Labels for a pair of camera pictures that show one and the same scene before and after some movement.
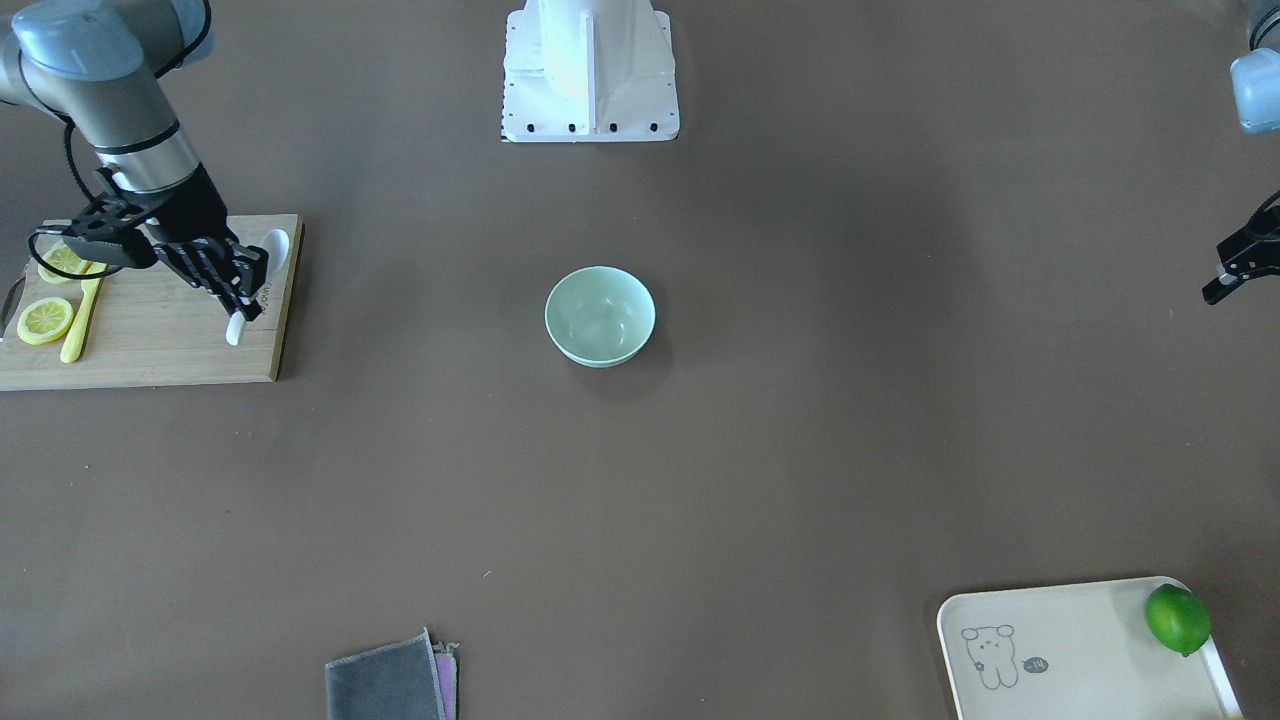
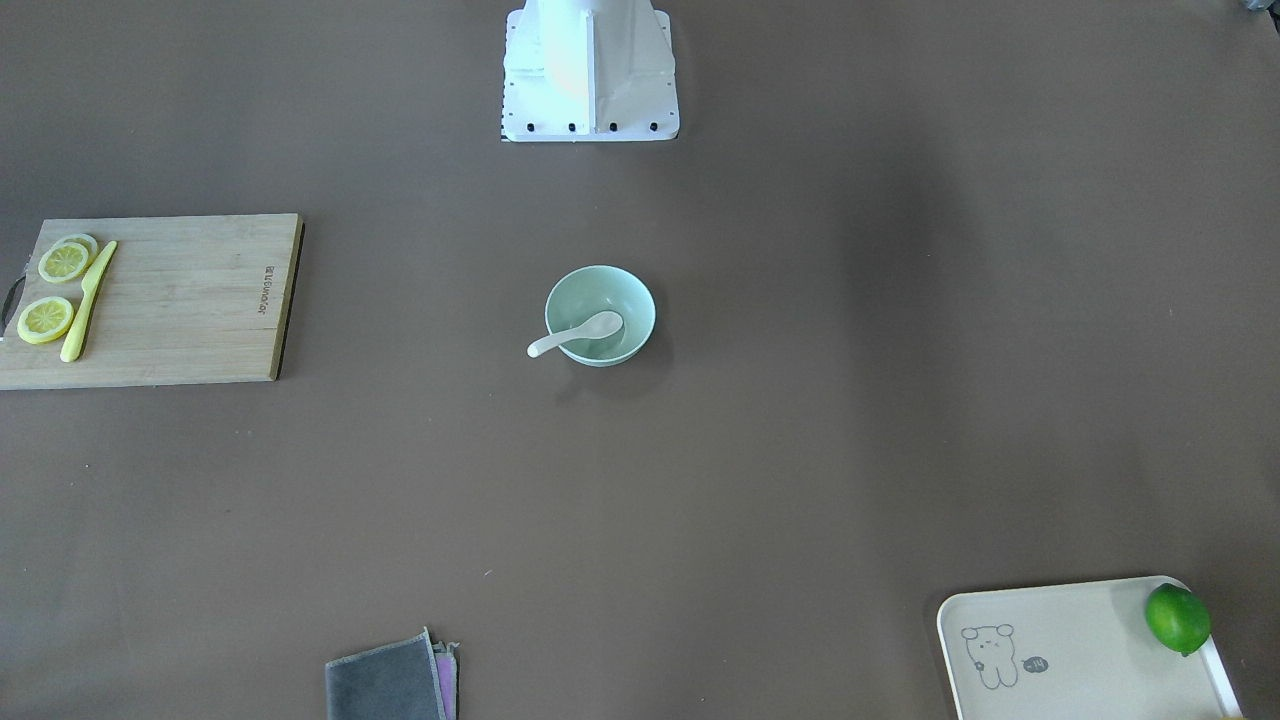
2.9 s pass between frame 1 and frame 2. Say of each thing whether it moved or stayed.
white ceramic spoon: moved
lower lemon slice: stayed
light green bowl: stayed
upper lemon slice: stayed
